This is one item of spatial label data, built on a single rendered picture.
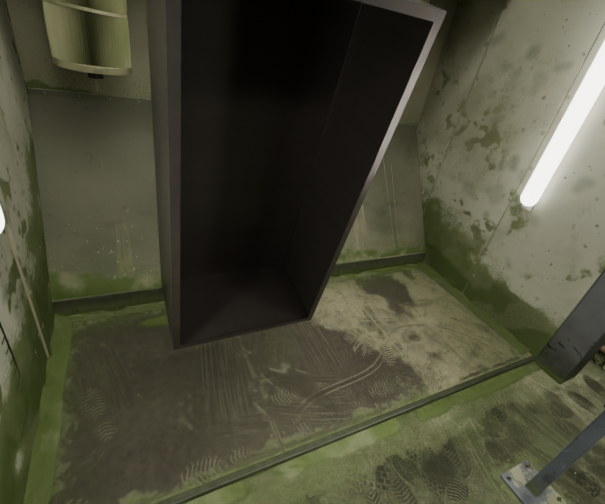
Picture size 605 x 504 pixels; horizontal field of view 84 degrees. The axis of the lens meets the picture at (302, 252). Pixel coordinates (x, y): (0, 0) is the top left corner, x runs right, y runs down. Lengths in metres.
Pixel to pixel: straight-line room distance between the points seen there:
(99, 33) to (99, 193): 0.79
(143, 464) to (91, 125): 1.71
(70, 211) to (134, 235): 0.33
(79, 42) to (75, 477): 1.75
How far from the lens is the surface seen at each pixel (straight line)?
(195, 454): 1.66
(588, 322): 2.58
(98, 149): 2.26
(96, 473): 1.70
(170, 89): 0.77
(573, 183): 2.52
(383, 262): 2.86
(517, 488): 2.08
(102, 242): 2.19
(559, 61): 2.68
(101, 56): 1.97
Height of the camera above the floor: 1.52
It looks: 31 degrees down
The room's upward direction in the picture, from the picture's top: 11 degrees clockwise
